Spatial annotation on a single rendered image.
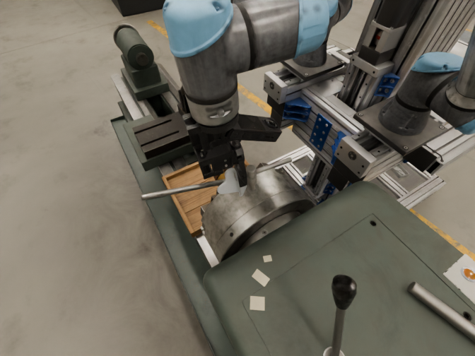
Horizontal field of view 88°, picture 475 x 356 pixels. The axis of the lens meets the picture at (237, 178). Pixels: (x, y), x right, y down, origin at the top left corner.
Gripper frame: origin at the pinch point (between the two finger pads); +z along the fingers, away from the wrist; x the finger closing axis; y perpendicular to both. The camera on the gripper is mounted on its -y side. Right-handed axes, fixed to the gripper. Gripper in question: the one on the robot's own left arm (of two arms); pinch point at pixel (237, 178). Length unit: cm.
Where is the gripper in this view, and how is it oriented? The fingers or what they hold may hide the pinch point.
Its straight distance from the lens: 54.8
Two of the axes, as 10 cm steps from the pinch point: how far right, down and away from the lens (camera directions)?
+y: -9.4, 3.2, -1.3
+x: 3.4, 7.7, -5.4
